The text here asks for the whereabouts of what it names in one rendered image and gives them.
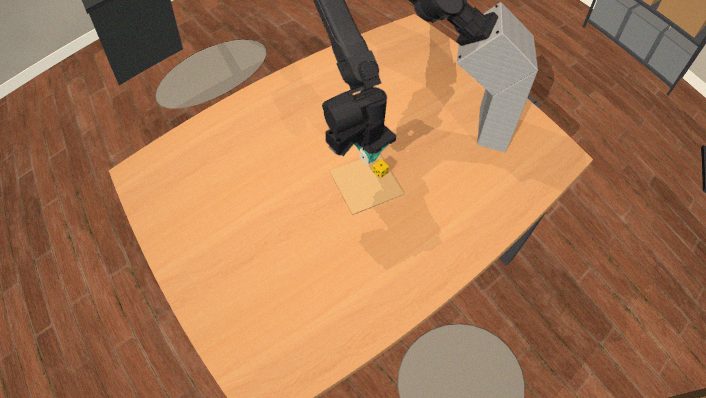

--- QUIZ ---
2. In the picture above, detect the yellow die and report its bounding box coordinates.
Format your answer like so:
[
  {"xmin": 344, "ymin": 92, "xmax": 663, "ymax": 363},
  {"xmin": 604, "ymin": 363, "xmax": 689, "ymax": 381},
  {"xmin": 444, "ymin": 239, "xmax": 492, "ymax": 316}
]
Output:
[{"xmin": 373, "ymin": 159, "xmax": 389, "ymax": 178}]

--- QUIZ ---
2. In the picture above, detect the tan flat mat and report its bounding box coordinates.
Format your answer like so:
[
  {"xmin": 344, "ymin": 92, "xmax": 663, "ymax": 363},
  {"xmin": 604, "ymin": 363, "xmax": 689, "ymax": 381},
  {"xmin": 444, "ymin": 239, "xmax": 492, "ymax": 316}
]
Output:
[{"xmin": 329, "ymin": 155, "xmax": 404, "ymax": 215}]

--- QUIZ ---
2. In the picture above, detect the white die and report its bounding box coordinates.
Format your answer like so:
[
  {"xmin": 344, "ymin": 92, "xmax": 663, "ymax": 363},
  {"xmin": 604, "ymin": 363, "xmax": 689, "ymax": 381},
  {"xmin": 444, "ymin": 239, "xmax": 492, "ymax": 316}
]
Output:
[{"xmin": 359, "ymin": 148, "xmax": 370, "ymax": 164}]

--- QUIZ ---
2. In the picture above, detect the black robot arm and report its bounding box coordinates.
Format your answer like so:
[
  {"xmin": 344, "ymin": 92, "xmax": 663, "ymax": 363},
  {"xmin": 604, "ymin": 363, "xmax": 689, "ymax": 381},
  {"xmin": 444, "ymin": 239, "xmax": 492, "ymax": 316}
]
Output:
[{"xmin": 313, "ymin": 0, "xmax": 498, "ymax": 156}]

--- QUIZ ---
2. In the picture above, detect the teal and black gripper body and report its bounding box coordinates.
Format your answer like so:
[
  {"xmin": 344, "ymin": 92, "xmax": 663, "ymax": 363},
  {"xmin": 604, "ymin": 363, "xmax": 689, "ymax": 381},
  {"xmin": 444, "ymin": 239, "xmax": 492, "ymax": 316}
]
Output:
[{"xmin": 357, "ymin": 117, "xmax": 396, "ymax": 154}]

